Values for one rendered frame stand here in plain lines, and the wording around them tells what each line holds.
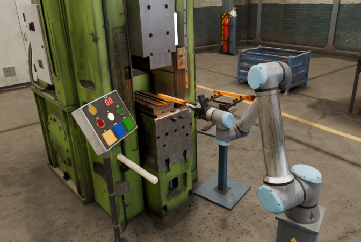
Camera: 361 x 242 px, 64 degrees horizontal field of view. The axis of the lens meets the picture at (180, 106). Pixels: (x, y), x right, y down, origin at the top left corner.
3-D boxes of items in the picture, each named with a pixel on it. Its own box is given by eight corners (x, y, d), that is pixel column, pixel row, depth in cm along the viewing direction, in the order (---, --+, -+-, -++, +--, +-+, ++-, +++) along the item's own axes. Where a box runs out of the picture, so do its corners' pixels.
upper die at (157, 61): (171, 65, 214) (171, 52, 211) (150, 70, 202) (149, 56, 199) (139, 58, 244) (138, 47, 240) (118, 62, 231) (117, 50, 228)
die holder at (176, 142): (193, 155, 247) (192, 106, 232) (158, 172, 224) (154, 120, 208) (153, 135, 286) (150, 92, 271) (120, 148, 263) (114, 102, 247)
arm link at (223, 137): (236, 144, 185) (236, 126, 180) (221, 148, 180) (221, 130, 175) (226, 138, 192) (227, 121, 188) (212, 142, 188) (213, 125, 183)
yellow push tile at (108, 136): (117, 140, 167) (110, 128, 166) (109, 145, 160) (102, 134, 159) (115, 141, 167) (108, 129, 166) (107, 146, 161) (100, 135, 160)
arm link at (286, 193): (305, 208, 143) (287, 58, 136) (280, 221, 136) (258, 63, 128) (282, 199, 157) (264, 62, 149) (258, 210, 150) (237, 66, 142)
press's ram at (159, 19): (184, 49, 220) (182, -7, 206) (143, 57, 195) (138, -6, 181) (151, 44, 249) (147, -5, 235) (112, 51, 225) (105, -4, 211)
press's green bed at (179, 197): (193, 199, 264) (192, 155, 247) (161, 220, 240) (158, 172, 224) (156, 175, 302) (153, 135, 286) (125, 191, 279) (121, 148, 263)
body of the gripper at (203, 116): (192, 117, 195) (206, 122, 186) (192, 105, 192) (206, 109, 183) (200, 114, 200) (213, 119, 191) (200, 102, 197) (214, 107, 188)
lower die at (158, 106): (173, 109, 227) (173, 99, 224) (153, 116, 214) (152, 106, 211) (142, 98, 256) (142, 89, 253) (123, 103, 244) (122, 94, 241)
